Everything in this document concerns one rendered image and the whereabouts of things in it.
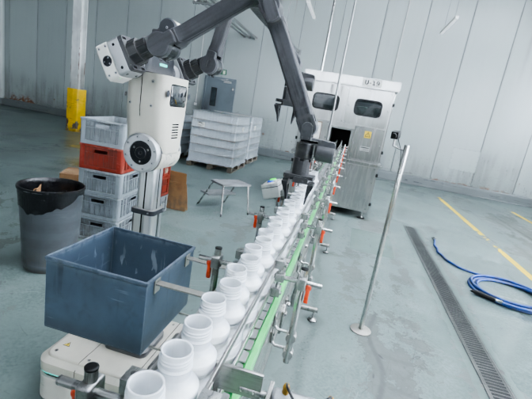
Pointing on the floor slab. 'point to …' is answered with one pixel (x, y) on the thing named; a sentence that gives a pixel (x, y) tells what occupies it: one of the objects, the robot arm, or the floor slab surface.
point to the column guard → (75, 108)
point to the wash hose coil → (495, 282)
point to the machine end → (353, 131)
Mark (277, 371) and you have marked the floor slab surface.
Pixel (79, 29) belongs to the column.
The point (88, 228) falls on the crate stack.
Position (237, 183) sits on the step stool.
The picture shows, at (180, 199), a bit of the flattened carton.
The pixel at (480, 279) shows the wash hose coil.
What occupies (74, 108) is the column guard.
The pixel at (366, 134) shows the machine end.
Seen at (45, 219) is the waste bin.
